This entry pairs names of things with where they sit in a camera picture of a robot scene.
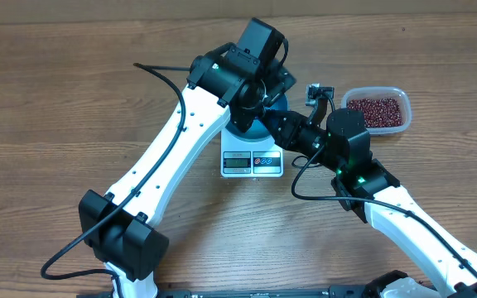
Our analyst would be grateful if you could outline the red beans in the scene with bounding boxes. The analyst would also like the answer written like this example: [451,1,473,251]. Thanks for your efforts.
[347,98,402,128]

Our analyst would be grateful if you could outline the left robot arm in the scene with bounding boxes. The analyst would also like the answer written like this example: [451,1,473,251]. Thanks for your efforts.
[79,18,295,297]

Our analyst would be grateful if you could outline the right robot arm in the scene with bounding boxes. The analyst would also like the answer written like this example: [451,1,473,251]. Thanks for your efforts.
[260,108,477,297]

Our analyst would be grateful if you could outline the blue metal bowl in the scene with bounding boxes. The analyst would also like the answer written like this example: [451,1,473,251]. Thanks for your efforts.
[225,94,288,142]

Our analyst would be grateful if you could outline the white digital kitchen scale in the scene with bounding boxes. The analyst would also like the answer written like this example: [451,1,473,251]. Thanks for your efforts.
[220,128,284,178]

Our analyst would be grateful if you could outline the clear plastic container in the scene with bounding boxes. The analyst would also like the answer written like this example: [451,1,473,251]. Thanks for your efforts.
[341,86,412,136]

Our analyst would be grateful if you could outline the left black cable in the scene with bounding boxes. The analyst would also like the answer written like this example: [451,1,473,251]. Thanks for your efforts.
[39,62,192,298]

